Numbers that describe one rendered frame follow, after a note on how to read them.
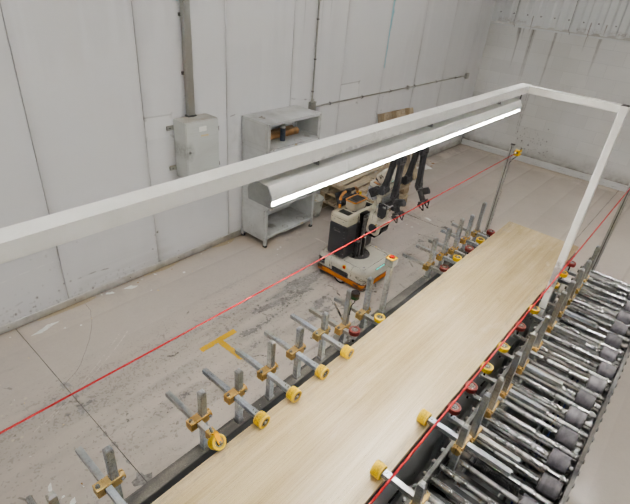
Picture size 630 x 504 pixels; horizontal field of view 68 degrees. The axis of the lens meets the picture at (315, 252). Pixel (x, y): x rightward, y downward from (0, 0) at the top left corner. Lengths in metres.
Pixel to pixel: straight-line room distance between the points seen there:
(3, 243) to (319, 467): 1.86
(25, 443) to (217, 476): 1.91
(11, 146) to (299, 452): 3.21
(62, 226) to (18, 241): 0.10
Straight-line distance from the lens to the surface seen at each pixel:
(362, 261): 5.29
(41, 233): 1.26
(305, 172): 1.78
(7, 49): 4.34
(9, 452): 4.12
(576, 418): 3.41
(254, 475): 2.55
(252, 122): 5.48
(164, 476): 2.84
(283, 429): 2.71
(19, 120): 4.44
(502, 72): 10.65
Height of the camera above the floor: 3.03
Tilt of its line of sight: 31 degrees down
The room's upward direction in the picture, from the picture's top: 5 degrees clockwise
